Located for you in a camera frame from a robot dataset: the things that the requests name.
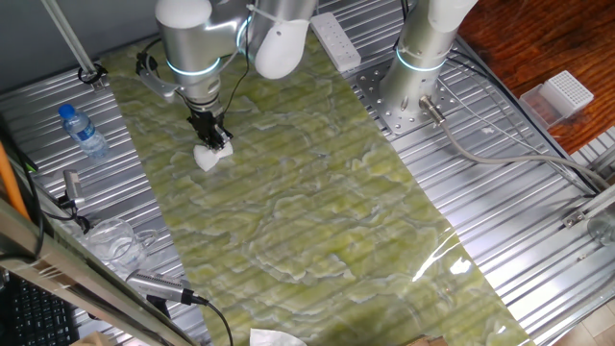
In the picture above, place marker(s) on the clear round glass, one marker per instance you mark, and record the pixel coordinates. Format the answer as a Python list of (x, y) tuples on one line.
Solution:
[(603, 230)]

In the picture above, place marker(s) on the brown cardboard piece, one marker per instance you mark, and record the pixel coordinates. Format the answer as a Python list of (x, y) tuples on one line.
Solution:
[(425, 341)]

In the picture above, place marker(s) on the aluminium frame pole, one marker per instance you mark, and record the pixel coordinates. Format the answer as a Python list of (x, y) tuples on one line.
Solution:
[(67, 36)]

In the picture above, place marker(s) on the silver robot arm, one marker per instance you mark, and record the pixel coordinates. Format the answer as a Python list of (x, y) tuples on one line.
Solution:
[(192, 43)]

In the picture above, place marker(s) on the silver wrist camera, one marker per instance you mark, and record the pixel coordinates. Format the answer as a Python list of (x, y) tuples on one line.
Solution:
[(161, 85)]

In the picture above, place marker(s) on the white crumpled tissue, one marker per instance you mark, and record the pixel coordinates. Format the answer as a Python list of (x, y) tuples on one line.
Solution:
[(274, 338)]

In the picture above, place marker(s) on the white pipette tip box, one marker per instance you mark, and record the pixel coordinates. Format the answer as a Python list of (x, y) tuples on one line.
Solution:
[(567, 92)]

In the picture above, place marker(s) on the metal frame beam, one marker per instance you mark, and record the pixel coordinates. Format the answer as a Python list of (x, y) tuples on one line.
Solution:
[(72, 274)]

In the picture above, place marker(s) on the silver perforated base plate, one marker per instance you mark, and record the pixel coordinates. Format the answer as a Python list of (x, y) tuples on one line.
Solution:
[(375, 96)]

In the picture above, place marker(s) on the aluminium rail with bracket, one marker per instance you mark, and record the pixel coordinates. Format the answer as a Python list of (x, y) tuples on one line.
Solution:
[(583, 211)]

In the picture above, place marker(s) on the white power strip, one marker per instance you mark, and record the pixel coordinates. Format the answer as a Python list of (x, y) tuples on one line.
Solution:
[(336, 43)]

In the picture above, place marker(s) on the black pole clamp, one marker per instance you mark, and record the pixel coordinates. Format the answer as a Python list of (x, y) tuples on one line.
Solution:
[(91, 76)]

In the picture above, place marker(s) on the blue capped water bottle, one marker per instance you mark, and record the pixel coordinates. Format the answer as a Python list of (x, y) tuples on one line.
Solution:
[(84, 132)]

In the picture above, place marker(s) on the clear glass mug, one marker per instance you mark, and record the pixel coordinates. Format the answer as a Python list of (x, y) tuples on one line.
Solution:
[(117, 245)]

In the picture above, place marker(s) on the clear plastic box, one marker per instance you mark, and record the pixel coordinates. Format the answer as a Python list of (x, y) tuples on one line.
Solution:
[(540, 108)]

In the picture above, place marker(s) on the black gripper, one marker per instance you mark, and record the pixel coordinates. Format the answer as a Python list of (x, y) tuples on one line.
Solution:
[(204, 125)]

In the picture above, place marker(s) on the white rectangular sponge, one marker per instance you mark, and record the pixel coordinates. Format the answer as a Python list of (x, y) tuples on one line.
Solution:
[(209, 158)]

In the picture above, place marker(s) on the black keyboard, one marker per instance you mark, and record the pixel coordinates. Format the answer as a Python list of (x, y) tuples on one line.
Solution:
[(33, 317)]

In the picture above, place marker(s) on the silver ribbed camera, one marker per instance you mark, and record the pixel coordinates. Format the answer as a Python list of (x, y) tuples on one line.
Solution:
[(156, 286)]

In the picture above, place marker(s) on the small camera on clamp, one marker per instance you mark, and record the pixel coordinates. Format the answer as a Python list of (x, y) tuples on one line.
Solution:
[(73, 185)]

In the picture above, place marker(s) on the green marble pattern mat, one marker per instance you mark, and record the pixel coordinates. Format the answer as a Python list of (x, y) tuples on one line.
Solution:
[(312, 216)]

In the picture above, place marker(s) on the orange pole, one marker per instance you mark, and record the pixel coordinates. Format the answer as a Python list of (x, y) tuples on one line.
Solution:
[(10, 182)]

